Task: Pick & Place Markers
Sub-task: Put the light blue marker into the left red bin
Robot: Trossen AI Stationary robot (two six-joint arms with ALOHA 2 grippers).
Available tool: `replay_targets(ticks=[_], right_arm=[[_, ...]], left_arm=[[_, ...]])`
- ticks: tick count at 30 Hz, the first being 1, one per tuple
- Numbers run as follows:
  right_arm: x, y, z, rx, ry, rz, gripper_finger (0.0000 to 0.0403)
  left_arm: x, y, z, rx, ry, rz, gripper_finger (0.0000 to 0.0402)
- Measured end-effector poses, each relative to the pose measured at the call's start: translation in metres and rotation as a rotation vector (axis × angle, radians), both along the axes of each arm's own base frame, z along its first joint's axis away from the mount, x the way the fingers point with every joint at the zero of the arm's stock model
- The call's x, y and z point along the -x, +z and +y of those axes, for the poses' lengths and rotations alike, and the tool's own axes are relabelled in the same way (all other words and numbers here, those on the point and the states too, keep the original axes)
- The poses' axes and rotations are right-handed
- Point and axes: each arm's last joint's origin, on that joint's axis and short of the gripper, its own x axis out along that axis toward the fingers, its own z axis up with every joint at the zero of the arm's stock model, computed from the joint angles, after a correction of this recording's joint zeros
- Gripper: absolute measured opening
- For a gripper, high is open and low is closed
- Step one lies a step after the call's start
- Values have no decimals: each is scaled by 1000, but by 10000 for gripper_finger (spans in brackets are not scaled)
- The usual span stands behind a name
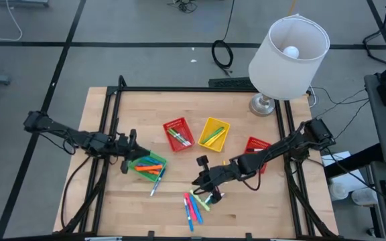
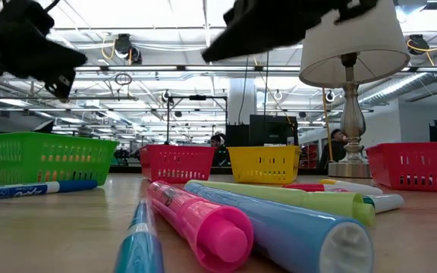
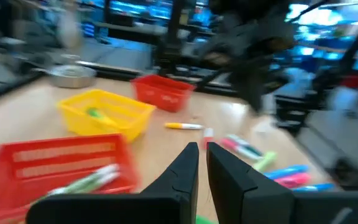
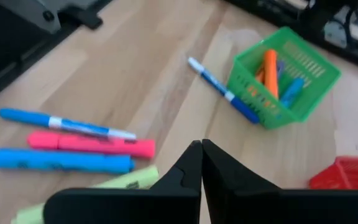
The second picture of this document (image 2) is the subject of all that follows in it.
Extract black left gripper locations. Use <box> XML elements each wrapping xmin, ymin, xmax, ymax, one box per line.
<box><xmin>0</xmin><ymin>0</ymin><xmax>88</xmax><ymax>100</ymax></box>

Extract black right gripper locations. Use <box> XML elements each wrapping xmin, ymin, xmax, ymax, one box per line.
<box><xmin>201</xmin><ymin>0</ymin><xmax>379</xmax><ymax>63</ymax></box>

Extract dark blue Expo marker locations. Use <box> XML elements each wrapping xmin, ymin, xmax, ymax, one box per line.
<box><xmin>0</xmin><ymin>179</ymin><xmax>99</xmax><ymax>202</ymax></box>

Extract red-cap Sharpie marker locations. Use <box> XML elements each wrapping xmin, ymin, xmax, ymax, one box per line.
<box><xmin>282</xmin><ymin>183</ymin><xmax>384</xmax><ymax>196</ymax></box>

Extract yellow-cap Sharpie marker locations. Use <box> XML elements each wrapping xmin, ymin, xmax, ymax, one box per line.
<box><xmin>319</xmin><ymin>178</ymin><xmax>360</xmax><ymax>187</ymax></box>

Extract light green fat highlighter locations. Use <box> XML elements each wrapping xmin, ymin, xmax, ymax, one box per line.
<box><xmin>187</xmin><ymin>179</ymin><xmax>376</xmax><ymax>228</ymax></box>

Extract blue fat highlighter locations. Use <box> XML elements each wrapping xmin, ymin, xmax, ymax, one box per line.
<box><xmin>184</xmin><ymin>182</ymin><xmax>375</xmax><ymax>273</ymax></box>

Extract pink fat highlighter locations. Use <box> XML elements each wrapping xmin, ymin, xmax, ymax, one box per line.
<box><xmin>146</xmin><ymin>180</ymin><xmax>255</xmax><ymax>273</ymax></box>

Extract light blue Expo marker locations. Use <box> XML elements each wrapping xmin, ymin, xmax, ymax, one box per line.
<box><xmin>113</xmin><ymin>199</ymin><xmax>165</xmax><ymax>273</ymax></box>

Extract teal-cap Sharpie marker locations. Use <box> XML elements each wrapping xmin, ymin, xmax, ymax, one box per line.
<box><xmin>362</xmin><ymin>193</ymin><xmax>405</xmax><ymax>214</ymax></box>

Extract green plastic basket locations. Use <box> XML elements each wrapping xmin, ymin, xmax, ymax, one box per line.
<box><xmin>0</xmin><ymin>131</ymin><xmax>119</xmax><ymax>188</ymax></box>

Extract black monitor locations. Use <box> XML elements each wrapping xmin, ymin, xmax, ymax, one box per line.
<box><xmin>248</xmin><ymin>114</ymin><xmax>299</xmax><ymax>147</ymax></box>

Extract black cabinet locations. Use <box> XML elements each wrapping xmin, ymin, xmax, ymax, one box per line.
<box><xmin>224</xmin><ymin>124</ymin><xmax>250</xmax><ymax>166</ymax></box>

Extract person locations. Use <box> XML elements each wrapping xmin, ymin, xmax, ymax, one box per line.
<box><xmin>209</xmin><ymin>133</ymin><xmax>230</xmax><ymax>168</ymax></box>
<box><xmin>319</xmin><ymin>128</ymin><xmax>349</xmax><ymax>170</ymax></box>

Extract yellow plastic basket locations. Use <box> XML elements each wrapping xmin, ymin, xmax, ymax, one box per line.
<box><xmin>227</xmin><ymin>145</ymin><xmax>302</xmax><ymax>186</ymax></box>

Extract table lamp white shade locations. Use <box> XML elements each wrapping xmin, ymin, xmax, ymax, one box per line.
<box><xmin>298</xmin><ymin>0</ymin><xmax>412</xmax><ymax>179</ymax></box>

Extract red storage shelf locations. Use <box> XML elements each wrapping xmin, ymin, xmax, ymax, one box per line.
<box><xmin>300</xmin><ymin>143</ymin><xmax>320</xmax><ymax>170</ymax></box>

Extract red plastic basket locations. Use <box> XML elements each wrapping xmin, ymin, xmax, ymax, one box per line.
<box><xmin>139</xmin><ymin>144</ymin><xmax>217</xmax><ymax>184</ymax></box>
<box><xmin>365</xmin><ymin>142</ymin><xmax>437</xmax><ymax>193</ymax></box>

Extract black ceiling cable reel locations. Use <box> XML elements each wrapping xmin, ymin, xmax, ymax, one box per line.
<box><xmin>113</xmin><ymin>33</ymin><xmax>143</xmax><ymax>66</ymax></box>
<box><xmin>407</xmin><ymin>33</ymin><xmax>430</xmax><ymax>56</ymax></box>

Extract black metal rig frame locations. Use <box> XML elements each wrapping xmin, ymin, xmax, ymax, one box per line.
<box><xmin>166</xmin><ymin>94</ymin><xmax>229</xmax><ymax>147</ymax></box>

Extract yellow cable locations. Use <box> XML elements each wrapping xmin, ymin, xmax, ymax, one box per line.
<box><xmin>320</xmin><ymin>87</ymin><xmax>336</xmax><ymax>163</ymax></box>

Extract silver ventilation duct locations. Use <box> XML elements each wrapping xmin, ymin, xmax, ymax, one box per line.
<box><xmin>357</xmin><ymin>72</ymin><xmax>437</xmax><ymax>108</ymax></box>

